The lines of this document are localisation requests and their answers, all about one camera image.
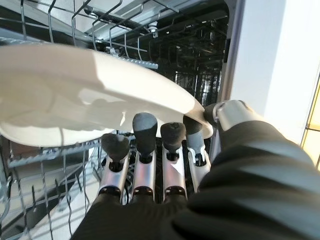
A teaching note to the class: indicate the cream round plate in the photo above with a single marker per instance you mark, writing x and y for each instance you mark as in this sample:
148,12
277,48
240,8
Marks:
75,95

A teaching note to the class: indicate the black built-in dishwasher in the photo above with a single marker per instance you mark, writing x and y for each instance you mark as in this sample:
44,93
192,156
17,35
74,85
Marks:
200,62

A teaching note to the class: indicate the grey mesh dishwasher rack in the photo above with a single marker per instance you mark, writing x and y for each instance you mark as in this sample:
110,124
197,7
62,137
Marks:
130,7

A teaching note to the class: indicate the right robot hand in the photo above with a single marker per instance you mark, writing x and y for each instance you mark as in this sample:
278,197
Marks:
225,200

